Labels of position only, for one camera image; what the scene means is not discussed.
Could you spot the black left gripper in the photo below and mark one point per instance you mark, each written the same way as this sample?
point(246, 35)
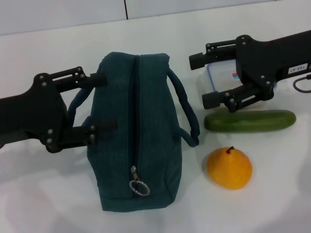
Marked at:
point(31, 114)

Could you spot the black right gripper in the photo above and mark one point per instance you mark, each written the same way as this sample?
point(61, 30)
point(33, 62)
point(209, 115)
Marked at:
point(262, 63)

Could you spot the clear box with blue-rimmed lid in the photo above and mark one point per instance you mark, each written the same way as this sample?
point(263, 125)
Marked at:
point(221, 77)

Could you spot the green cucumber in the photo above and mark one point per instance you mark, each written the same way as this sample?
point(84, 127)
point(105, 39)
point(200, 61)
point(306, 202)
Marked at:
point(247, 121)

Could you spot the teal fabric zip bag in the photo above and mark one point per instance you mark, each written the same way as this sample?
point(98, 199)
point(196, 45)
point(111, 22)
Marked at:
point(150, 116)

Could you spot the orange pear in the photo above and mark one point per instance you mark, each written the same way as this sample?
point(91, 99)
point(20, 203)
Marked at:
point(229, 170)

